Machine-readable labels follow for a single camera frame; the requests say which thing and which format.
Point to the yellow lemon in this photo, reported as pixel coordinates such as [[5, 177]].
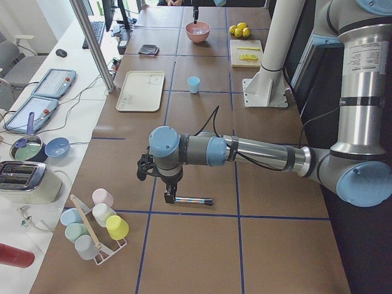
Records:
[[246, 32], [238, 32], [242, 25], [232, 29]]

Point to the ice cubes in bowl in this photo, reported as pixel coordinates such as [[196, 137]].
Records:
[[197, 29]]

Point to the lemon slices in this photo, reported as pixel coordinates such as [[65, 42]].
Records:
[[248, 57]]

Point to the steel muddler black tip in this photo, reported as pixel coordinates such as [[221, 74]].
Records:
[[193, 200]]

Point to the blue bowl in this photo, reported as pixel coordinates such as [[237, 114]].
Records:
[[57, 147]]

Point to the blue saucepan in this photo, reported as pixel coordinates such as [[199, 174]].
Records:
[[30, 147]]

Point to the white cup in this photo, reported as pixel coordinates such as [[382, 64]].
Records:
[[102, 212]]

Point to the aluminium frame post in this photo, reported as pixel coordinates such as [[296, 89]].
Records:
[[83, 19]]

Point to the yellow plastic knife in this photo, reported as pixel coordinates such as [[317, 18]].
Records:
[[249, 48]]

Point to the grey folded cloth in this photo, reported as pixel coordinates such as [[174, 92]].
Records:
[[148, 50]]

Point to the grey cup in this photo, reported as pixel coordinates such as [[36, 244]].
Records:
[[85, 247]]

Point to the pink cup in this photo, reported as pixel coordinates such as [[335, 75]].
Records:
[[101, 195]]

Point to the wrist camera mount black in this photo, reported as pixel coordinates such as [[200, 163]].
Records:
[[146, 166]]

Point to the white cup rack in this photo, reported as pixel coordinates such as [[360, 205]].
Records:
[[107, 247]]

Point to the yellow cup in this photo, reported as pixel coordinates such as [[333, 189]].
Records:
[[117, 227]]

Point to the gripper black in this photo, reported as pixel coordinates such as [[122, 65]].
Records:
[[170, 184]]

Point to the light blue rack cup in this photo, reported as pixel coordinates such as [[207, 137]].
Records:
[[70, 216]]

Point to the cream bear tray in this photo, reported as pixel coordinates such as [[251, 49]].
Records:
[[141, 91]]

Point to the red bottle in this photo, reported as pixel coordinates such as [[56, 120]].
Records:
[[13, 256]]

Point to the black keyboard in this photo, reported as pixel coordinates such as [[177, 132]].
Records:
[[98, 28]]

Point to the white pedestal column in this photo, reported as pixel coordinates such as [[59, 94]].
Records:
[[266, 88]]

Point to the black computer mouse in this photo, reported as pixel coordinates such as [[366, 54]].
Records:
[[61, 53]]

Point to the pink bowl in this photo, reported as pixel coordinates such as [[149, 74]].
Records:
[[198, 38]]

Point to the black monitor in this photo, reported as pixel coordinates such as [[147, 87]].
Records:
[[109, 8]]

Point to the mint green cup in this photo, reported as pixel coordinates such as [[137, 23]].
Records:
[[74, 230]]

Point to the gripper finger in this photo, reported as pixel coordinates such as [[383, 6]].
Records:
[[195, 15]]

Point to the teach pendant tablet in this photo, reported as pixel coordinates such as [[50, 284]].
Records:
[[43, 108], [55, 83]]

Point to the wooden cutting board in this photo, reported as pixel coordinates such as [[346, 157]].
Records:
[[234, 53]]

